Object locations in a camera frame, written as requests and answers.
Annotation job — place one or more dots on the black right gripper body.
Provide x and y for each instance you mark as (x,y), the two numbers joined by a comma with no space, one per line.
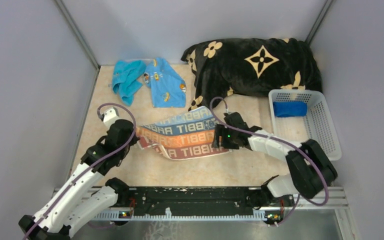
(228,138)

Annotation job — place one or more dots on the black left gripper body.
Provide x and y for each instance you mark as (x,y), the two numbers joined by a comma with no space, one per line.
(123,153)

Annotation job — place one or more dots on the grey orange printed cloth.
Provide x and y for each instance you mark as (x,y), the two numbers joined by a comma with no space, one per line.
(182,137)

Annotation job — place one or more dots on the dark blue towel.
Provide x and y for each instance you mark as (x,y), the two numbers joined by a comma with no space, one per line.
(289,109)

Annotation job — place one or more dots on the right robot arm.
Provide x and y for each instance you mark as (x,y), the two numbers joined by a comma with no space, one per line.
(310,169)

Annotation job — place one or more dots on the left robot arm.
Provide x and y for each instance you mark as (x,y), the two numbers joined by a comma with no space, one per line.
(65,213)

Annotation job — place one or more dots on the teal small cloth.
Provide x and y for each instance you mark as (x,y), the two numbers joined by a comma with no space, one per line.
(125,81)

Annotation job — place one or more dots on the light blue printed towel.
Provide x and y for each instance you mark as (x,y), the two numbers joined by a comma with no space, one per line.
(167,87)

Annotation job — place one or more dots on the black floral plush blanket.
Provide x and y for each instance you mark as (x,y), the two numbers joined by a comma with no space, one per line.
(250,67)

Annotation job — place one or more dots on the white plastic basket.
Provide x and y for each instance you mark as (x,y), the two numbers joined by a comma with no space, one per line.
(316,124)

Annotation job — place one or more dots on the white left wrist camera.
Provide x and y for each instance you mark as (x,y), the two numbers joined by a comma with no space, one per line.
(110,116)

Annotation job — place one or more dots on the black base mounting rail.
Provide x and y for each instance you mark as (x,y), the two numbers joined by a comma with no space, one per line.
(198,204)

